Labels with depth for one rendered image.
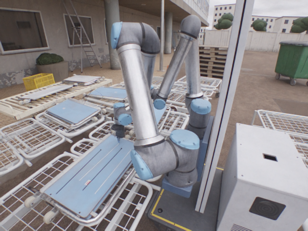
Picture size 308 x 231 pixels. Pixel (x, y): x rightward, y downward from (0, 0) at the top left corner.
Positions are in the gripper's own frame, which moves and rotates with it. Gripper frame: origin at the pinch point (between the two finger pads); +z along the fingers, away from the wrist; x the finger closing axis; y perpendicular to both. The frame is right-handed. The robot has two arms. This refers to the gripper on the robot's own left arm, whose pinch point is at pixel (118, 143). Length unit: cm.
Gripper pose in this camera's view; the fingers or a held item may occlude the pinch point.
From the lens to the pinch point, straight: 141.6
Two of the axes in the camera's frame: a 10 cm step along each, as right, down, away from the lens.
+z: -0.7, 8.7, 4.8
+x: -9.0, -2.6, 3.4
